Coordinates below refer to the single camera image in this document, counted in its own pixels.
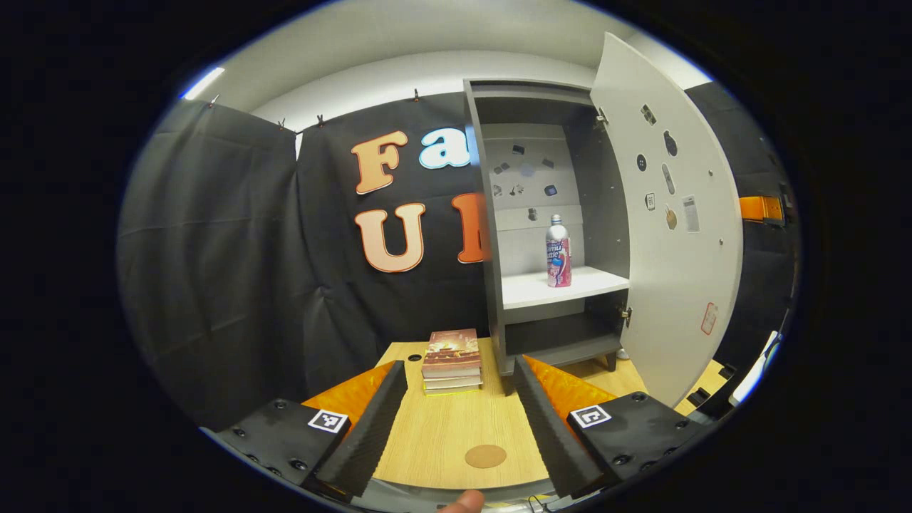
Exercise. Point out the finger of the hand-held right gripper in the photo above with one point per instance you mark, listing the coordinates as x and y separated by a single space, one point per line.
759 209

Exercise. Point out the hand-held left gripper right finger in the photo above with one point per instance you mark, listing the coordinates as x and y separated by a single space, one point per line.
556 434

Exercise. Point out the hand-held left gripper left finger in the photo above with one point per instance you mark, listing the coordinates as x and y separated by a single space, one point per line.
367 434

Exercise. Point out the round brown coaster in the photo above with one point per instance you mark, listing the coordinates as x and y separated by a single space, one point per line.
485 456

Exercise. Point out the dark grey cabinet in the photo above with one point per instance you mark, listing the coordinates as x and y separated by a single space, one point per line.
548 335

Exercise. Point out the beige cabinet door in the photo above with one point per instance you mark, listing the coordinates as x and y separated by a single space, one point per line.
677 285

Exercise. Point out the silver bottle with pink label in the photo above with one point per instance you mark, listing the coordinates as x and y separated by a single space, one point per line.
558 256

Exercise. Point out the thin book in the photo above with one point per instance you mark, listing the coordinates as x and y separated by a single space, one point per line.
452 374
452 387

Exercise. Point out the brown cover book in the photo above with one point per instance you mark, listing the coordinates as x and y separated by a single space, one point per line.
452 345

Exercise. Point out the black backdrop cloth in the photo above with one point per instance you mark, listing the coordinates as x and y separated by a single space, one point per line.
214 249

